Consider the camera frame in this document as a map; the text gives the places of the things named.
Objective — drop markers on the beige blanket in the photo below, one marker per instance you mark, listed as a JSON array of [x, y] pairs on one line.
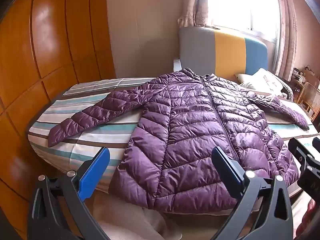
[[140, 222]]

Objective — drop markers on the white pillow with deer print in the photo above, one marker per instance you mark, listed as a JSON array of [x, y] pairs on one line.
[[268, 81]]

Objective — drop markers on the plain white pillow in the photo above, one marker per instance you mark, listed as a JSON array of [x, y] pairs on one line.
[[245, 81]]

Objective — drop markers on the brown paper bag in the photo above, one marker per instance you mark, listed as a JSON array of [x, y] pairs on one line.
[[311, 75]]

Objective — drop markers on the beige patterned curtain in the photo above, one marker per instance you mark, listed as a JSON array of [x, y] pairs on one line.
[[286, 30], [193, 2]]

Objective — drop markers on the wooden wardrobe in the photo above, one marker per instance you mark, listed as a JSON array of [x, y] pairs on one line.
[[45, 55]]

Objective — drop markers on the window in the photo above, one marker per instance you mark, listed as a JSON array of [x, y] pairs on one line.
[[240, 2]]

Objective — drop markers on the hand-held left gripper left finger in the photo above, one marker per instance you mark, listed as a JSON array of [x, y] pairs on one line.
[[95, 172]]

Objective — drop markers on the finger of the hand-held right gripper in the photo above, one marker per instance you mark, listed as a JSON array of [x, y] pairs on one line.
[[317, 143], [300, 152]]

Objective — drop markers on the grey yellow blue sofa chair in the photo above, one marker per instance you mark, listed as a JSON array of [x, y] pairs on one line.
[[200, 50]]

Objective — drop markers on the purple quilted down jacket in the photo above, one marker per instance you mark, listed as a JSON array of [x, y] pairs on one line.
[[190, 135]]

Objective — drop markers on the person's right hand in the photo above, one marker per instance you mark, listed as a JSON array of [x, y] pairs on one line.
[[311, 222]]

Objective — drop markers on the rattan wooden chair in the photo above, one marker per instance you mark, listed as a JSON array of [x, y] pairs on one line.
[[310, 97]]

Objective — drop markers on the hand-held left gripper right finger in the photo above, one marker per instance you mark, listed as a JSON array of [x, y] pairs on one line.
[[231, 172]]

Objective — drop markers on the desk clutter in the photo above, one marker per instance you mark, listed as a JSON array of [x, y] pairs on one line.
[[297, 76]]

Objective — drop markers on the striped bed sheet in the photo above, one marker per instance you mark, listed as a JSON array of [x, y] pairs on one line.
[[100, 135]]

